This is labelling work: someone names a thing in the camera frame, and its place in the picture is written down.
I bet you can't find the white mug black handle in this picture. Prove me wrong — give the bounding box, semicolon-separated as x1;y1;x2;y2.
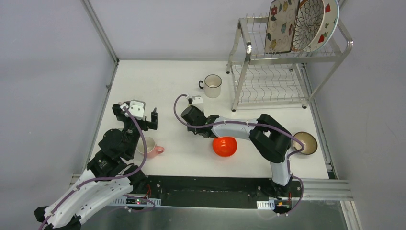
198;74;223;98

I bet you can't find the square floral plate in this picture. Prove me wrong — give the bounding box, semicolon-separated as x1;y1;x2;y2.
264;0;300;54

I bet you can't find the brown petal pattern plate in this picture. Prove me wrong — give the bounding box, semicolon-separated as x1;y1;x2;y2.
292;0;324;52

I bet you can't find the watermelon pattern round plate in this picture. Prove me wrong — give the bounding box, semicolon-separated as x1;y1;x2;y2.
303;0;339;53

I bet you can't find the brown dish under right arm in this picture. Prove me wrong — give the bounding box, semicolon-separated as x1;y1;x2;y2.
293;131;318;155

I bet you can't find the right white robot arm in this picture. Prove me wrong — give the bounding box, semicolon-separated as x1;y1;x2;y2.
175;106;297;196

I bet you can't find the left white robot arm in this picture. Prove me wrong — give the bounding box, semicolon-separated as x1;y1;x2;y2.
34;100;158;230

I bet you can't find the steel two-tier dish rack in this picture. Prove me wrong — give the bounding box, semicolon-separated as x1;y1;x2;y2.
226;16;353;112

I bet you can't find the pink mug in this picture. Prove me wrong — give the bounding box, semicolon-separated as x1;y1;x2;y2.
136;137;165;159

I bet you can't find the orange bowl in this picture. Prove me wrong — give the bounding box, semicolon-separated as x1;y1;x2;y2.
212;137;237;157

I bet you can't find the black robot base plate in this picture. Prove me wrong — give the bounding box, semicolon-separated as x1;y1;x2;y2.
132;175;303;209

